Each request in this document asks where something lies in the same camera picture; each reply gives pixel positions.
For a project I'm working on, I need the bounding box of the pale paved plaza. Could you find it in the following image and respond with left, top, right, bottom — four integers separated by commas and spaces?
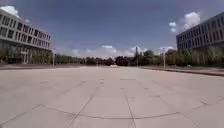
0, 65, 224, 128

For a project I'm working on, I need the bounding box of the dark pole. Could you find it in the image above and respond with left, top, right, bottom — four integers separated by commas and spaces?
134, 46, 139, 68

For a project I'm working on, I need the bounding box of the grey building with window rows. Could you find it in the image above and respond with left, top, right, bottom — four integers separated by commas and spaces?
0, 9, 53, 65

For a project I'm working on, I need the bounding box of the low kerb strip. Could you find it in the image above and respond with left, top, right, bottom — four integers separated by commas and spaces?
141, 66, 224, 78

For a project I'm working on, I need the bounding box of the white lamp pole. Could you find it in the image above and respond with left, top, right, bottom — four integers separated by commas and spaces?
161, 47, 167, 69
51, 48, 57, 67

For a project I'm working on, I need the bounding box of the row of trees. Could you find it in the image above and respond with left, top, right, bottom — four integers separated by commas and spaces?
0, 45, 224, 68

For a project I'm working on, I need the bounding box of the dark building with window rows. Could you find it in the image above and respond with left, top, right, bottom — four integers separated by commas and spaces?
175, 12, 224, 53

